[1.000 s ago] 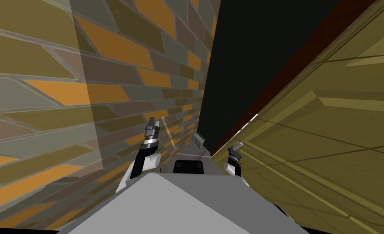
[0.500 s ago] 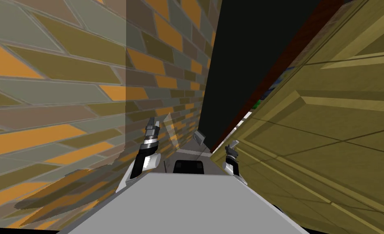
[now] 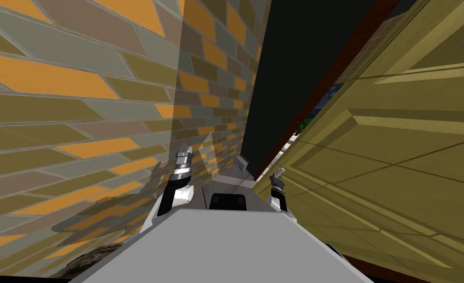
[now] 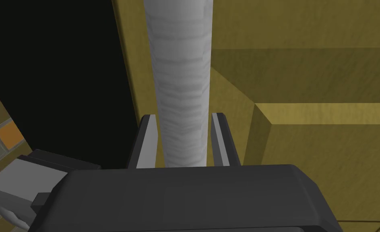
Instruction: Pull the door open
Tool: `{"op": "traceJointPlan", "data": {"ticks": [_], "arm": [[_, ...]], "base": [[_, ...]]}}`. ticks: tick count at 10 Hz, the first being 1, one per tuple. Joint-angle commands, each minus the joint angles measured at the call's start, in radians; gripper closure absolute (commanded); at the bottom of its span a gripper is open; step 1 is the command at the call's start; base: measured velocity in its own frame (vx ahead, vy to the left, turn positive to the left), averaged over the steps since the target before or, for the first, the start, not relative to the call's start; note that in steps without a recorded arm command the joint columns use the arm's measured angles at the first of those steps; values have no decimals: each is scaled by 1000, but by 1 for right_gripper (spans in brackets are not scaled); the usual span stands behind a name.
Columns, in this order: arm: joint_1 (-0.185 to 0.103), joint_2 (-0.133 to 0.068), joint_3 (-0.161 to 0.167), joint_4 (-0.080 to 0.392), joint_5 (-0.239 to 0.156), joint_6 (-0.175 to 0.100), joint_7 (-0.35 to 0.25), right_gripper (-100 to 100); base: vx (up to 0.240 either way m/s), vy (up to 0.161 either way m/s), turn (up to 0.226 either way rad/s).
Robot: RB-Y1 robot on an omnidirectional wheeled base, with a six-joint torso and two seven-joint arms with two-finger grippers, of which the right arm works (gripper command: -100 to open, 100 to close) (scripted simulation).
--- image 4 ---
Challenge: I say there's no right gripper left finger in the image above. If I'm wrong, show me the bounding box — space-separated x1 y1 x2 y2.
127 114 159 170

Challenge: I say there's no grey bar handle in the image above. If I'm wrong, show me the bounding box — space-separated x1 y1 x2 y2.
143 0 214 168

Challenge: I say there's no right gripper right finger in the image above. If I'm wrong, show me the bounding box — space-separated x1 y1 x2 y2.
211 112 242 167

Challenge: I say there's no yellow cupboard door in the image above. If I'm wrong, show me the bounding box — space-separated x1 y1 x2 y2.
111 0 380 232

